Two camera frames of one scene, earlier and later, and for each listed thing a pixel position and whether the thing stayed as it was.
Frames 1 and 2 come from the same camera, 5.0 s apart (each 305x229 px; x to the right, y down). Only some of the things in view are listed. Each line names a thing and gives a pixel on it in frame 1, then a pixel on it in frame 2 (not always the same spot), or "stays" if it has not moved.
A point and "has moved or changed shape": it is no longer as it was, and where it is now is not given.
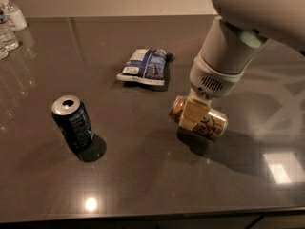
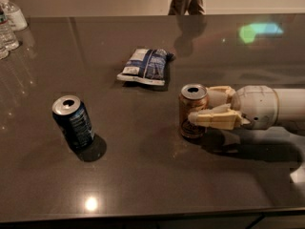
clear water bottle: [8, 40] stays
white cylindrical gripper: [212, 79] to [258, 106]
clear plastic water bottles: [14, 15] stays
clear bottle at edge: [4, 50] stays
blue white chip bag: [148, 66] stays
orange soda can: [213, 126] has moved or changed shape
